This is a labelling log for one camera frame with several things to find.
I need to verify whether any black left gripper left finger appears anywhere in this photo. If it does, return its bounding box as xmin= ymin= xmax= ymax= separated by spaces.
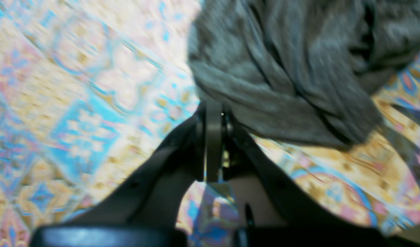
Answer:
xmin=31 ymin=103 xmax=206 ymax=247

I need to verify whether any patterned tablecloth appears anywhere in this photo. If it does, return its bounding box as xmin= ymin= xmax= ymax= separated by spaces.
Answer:
xmin=0 ymin=0 xmax=420 ymax=247

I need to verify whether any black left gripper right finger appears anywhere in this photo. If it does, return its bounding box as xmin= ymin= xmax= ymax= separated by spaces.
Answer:
xmin=217 ymin=110 xmax=388 ymax=247

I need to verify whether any grey t-shirt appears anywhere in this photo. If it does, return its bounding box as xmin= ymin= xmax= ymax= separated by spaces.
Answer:
xmin=188 ymin=0 xmax=420 ymax=149

